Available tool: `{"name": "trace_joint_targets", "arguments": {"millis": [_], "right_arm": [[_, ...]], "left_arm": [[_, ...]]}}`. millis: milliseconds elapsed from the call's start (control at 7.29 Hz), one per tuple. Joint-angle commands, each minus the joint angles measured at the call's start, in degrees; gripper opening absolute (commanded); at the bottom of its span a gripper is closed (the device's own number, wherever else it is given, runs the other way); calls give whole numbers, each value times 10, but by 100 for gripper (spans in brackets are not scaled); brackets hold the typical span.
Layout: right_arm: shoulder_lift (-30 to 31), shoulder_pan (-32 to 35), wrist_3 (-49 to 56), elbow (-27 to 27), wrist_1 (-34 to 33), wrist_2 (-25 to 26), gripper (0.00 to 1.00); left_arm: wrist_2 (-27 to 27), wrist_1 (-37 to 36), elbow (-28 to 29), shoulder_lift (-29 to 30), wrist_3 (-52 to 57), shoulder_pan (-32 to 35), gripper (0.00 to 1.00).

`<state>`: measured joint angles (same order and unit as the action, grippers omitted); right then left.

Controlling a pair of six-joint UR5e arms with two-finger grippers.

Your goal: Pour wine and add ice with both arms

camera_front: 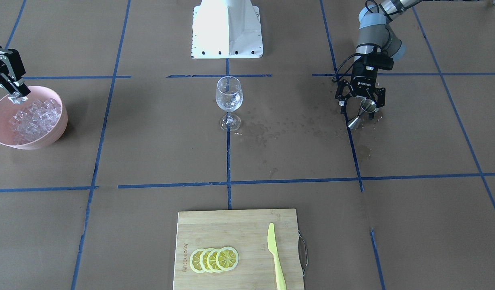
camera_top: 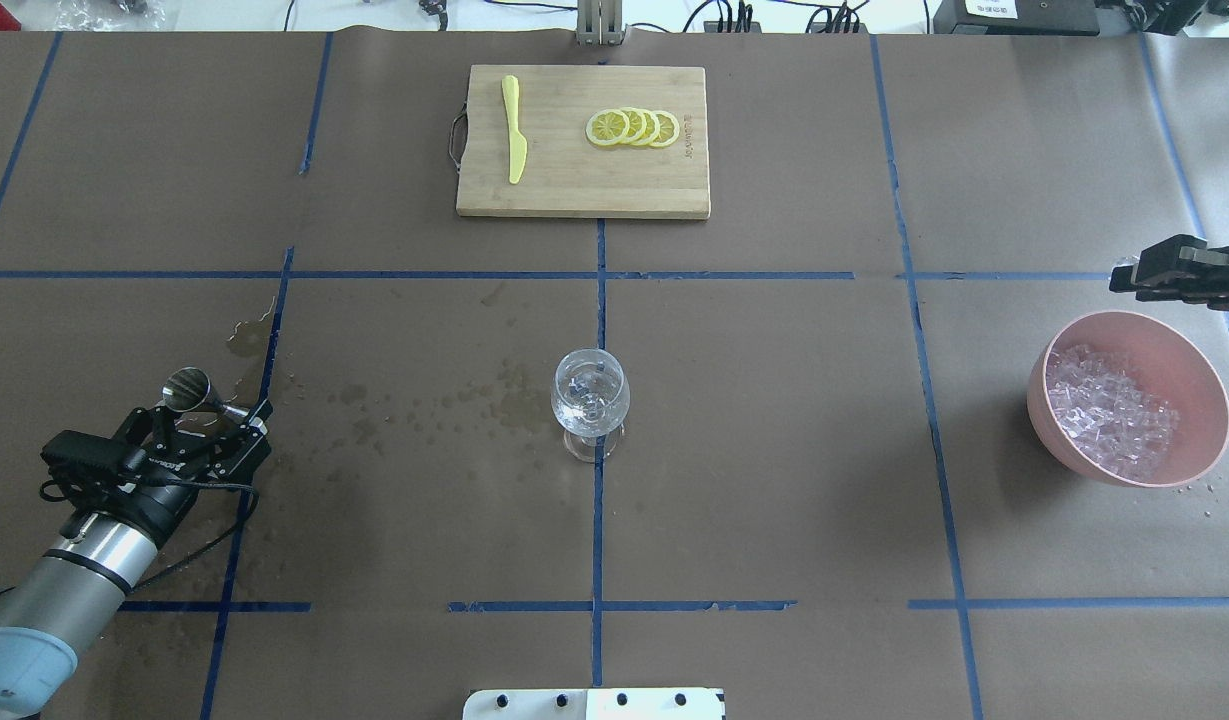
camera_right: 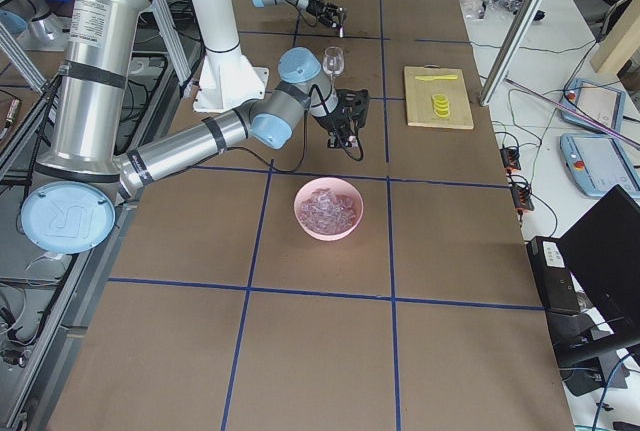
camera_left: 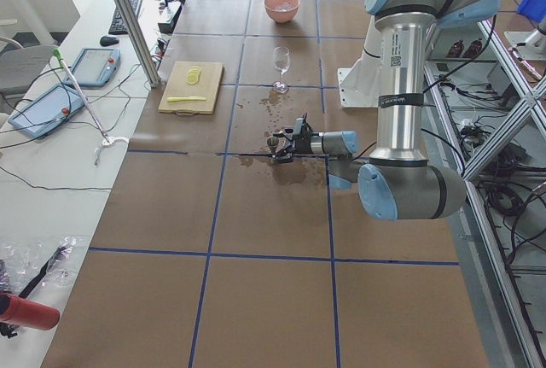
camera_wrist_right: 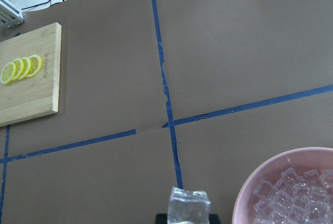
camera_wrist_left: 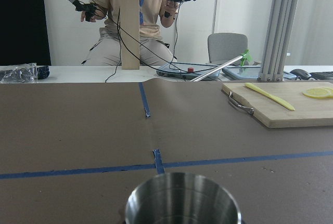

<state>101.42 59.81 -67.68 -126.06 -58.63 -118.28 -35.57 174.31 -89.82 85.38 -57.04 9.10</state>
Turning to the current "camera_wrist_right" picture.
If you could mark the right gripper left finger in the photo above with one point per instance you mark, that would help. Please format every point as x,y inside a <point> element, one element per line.
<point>161,218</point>

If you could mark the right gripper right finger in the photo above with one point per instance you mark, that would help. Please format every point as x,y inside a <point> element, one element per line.
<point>214,219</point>

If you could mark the single clear ice cube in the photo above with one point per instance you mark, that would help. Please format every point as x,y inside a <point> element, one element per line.
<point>188,206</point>

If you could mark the clear ice cubes pile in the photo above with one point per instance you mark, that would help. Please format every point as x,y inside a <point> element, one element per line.
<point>295,198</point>

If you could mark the pink bowl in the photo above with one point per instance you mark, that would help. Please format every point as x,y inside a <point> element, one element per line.
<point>301,160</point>

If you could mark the bamboo cutting board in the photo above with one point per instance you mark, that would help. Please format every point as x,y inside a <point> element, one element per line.
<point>36,96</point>

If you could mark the lemon slice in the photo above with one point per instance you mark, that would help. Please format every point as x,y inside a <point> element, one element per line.
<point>36,64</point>
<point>19,68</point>
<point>8,73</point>
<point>26,67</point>

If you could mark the aluminium frame post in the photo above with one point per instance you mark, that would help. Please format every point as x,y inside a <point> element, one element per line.
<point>11,16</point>

